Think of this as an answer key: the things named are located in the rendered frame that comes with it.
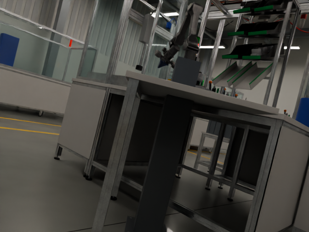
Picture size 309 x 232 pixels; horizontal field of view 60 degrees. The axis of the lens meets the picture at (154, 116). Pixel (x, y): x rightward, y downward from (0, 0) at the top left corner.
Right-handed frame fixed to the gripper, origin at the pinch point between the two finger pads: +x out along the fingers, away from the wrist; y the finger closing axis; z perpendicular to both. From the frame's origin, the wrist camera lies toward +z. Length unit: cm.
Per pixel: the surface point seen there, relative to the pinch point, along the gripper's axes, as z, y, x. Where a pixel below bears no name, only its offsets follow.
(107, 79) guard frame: 35, 14, 54
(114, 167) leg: -98, 24, 16
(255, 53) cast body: -25, -33, -51
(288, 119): -73, -45, -42
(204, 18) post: 47, -21, -39
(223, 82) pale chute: -23.7, -33.3, -23.9
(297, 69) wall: 798, -815, -45
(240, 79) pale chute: -29, -37, -33
